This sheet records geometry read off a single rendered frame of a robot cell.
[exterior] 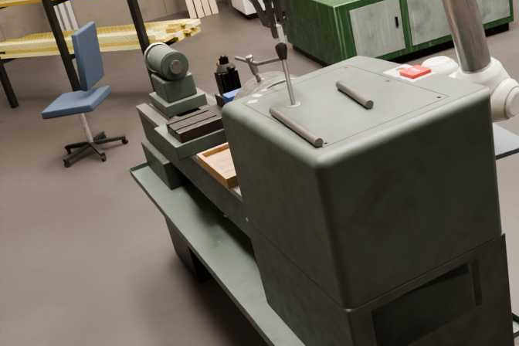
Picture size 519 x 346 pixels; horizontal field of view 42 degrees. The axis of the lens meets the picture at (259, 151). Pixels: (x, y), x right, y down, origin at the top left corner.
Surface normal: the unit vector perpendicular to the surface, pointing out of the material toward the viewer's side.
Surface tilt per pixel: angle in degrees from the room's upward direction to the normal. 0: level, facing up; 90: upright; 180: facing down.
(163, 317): 0
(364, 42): 90
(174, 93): 90
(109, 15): 90
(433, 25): 90
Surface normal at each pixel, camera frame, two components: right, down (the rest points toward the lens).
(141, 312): -0.22, -0.90
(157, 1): 0.26, 0.33
